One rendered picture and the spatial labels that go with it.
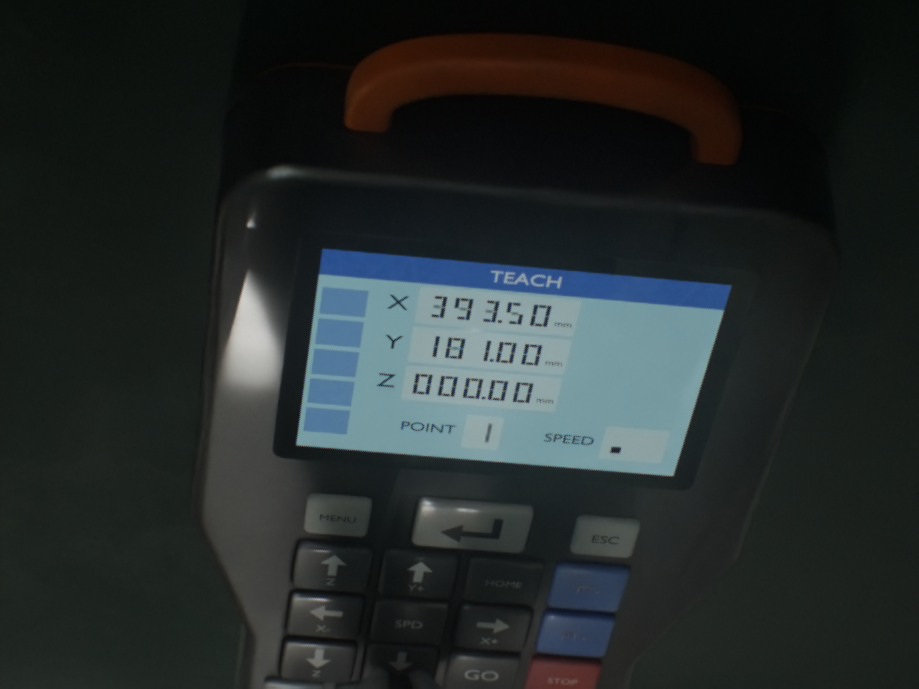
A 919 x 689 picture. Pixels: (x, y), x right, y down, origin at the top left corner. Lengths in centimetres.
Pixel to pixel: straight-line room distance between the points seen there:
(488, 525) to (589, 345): 4
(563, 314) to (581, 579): 6
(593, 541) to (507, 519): 1
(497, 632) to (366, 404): 6
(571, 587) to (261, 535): 5
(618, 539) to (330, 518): 5
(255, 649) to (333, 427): 6
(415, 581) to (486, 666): 3
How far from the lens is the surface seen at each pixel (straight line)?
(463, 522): 41
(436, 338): 38
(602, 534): 41
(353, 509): 40
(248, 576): 42
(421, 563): 42
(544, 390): 38
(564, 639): 43
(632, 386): 38
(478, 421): 39
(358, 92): 36
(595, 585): 42
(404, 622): 43
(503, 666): 44
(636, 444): 39
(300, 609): 43
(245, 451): 40
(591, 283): 37
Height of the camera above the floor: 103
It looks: 42 degrees down
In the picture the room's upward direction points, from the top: 180 degrees clockwise
